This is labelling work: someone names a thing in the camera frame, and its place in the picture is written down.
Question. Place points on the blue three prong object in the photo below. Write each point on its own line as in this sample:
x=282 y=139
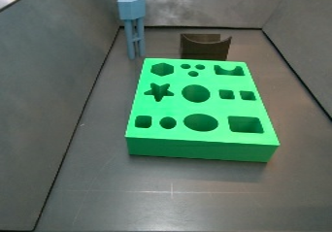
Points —
x=131 y=14

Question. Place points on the black curved bracket block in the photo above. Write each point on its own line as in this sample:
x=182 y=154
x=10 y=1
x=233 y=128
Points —
x=205 y=46

